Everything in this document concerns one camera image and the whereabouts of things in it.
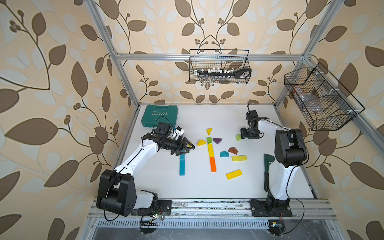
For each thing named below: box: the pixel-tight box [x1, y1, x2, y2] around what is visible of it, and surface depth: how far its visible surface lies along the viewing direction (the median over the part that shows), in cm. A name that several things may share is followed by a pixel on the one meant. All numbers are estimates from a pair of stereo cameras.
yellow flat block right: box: [232, 155, 248, 162], surface depth 93 cm
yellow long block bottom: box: [225, 169, 243, 180], surface depth 88 cm
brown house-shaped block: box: [228, 147, 238, 155], surface depth 96 cm
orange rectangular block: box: [210, 157, 217, 173], surface depth 91 cm
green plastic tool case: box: [141, 104, 179, 128], surface depth 111 cm
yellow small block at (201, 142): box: [197, 139, 207, 147], surface depth 101 cm
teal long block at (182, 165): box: [179, 155, 185, 176], surface depth 90 cm
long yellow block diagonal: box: [207, 144, 215, 157], surface depth 97 cm
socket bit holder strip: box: [194, 67, 252, 79], surface depth 83 cm
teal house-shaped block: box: [219, 150, 230, 158], surface depth 95 cm
